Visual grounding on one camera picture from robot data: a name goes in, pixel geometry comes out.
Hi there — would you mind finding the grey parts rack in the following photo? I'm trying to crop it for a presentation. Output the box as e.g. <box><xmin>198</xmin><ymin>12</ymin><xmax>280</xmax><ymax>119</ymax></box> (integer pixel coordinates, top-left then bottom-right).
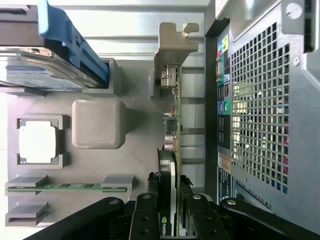
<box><xmin>4</xmin><ymin>57</ymin><xmax>181</xmax><ymax>229</ymax></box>

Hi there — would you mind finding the CPU with metal lid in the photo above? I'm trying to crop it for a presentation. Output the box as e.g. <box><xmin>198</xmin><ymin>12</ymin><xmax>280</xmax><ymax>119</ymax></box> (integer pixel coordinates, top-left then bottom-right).
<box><xmin>18</xmin><ymin>120</ymin><xmax>60</xmax><ymax>165</ymax></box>

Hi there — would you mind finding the hard disk in blue caddy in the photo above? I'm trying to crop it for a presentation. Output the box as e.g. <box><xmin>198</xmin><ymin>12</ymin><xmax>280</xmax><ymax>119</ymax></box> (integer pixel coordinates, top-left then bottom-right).
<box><xmin>0</xmin><ymin>0</ymin><xmax>111</xmax><ymax>91</ymax></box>

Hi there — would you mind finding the dark grey PC case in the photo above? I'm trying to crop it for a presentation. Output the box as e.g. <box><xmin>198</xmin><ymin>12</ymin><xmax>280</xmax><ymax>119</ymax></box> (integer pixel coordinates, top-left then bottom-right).
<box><xmin>204</xmin><ymin>0</ymin><xmax>320</xmax><ymax>240</ymax></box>

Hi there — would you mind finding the loose green RAM stick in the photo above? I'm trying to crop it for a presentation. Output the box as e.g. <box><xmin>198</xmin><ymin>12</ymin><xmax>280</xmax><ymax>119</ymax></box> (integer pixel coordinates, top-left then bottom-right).
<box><xmin>6</xmin><ymin>183</ymin><xmax>127</xmax><ymax>193</ymax></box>

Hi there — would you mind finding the rear port panel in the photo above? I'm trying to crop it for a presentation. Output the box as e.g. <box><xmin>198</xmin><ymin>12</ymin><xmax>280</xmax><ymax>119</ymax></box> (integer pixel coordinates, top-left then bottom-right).
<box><xmin>216</xmin><ymin>34</ymin><xmax>232</xmax><ymax>151</ymax></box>

